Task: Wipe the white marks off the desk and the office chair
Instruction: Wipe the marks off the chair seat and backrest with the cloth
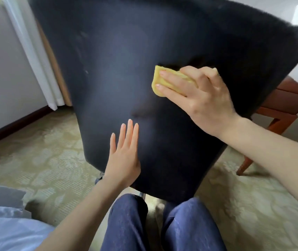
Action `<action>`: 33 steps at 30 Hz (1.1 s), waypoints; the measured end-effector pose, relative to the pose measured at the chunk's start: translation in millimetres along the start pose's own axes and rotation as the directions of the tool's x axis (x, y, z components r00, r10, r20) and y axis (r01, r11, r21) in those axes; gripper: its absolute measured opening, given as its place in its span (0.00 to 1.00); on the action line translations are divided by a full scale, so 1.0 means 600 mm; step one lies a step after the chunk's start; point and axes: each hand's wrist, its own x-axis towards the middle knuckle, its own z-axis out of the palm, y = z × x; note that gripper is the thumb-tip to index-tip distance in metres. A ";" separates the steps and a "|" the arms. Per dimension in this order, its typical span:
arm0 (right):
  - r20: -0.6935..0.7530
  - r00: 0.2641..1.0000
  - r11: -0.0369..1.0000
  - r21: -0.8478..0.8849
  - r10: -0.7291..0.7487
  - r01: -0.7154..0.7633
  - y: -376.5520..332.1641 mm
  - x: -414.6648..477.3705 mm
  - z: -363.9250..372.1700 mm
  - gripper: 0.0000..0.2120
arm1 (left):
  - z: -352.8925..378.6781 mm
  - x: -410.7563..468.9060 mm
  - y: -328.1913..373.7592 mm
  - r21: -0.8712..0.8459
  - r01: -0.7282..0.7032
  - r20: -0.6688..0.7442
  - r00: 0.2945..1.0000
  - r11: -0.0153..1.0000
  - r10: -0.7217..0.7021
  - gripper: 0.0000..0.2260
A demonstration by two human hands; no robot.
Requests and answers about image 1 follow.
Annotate person's right hand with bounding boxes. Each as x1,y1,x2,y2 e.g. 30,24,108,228
155,66,240,138

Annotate yellow cleaning cloth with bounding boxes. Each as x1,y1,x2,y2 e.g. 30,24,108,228
151,65,219,97

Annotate person's left hand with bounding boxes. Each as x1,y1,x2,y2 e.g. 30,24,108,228
102,119,141,190

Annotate dark wooden baseboard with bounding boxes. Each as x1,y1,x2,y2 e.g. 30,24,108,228
0,106,53,149

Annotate navy dress with white trim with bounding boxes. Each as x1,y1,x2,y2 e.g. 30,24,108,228
101,193,228,251

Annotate person's right forearm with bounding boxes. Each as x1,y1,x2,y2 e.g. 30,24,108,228
219,116,298,216

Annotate black leather chair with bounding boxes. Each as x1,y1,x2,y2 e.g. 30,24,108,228
28,0,298,204

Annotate white bed sheet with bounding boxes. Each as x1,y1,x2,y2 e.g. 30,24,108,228
0,185,55,251

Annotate person's left forearm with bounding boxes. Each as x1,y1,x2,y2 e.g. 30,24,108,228
35,180,125,251

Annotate brown and white curtains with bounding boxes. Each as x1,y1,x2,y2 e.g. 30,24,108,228
2,0,65,111

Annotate red-brown wooden table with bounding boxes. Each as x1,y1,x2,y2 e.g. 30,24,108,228
236,75,298,176

